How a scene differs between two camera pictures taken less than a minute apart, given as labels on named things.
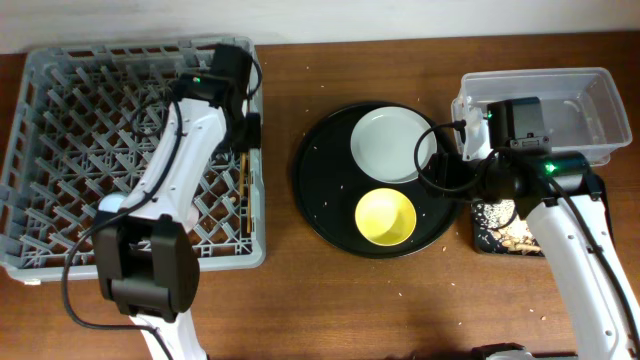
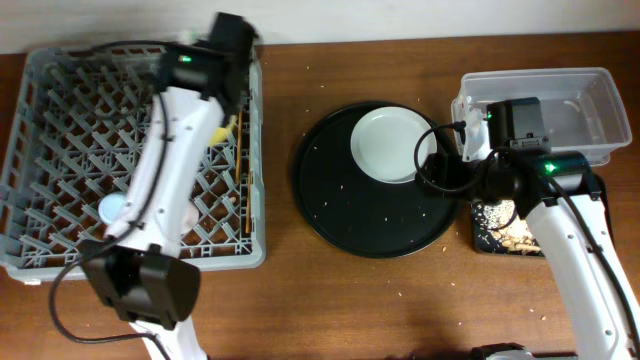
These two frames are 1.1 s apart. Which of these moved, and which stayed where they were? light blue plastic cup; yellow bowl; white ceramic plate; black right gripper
Moved: yellow bowl
Stayed: white ceramic plate; black right gripper; light blue plastic cup
